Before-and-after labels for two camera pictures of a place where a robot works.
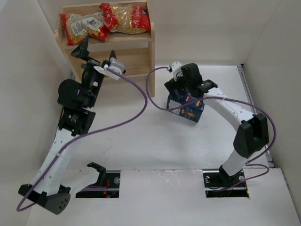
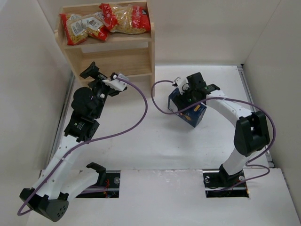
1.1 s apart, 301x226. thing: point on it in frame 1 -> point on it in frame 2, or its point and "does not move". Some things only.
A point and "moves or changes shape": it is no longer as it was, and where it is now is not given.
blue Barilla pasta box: (192, 111) moves or changes shape
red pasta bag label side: (75, 27) does not move
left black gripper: (94, 62) -> (98, 79)
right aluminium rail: (271, 163) does not move
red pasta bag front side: (125, 19) does not move
